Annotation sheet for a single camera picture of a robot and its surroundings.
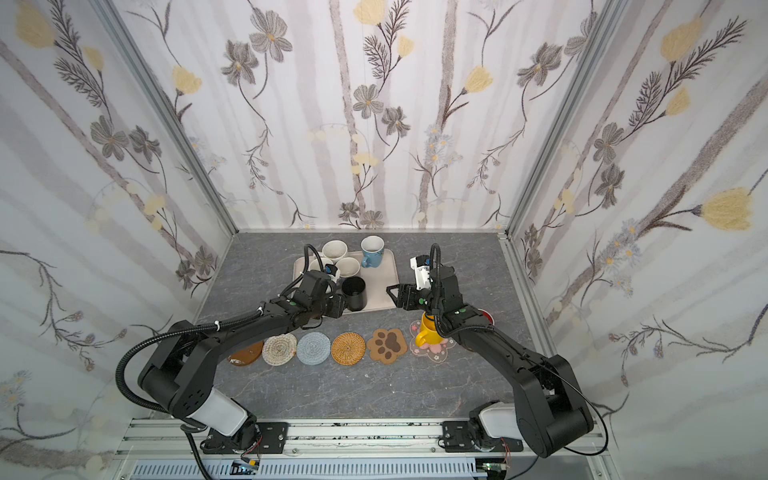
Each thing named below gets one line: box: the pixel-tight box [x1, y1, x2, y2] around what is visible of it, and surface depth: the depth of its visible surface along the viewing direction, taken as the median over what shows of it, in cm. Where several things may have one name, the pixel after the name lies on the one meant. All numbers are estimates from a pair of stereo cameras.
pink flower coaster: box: [409, 320, 457, 363], surface depth 92 cm
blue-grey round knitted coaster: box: [296, 332, 331, 365], surface depth 90 cm
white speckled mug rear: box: [322, 240, 348, 260], surface depth 107 cm
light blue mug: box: [360, 235, 385, 269], surface depth 106 cm
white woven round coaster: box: [262, 333, 297, 367], surface depth 90 cm
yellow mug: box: [415, 312, 444, 347], surface depth 86 cm
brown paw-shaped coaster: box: [366, 328, 408, 365], surface depth 92 cm
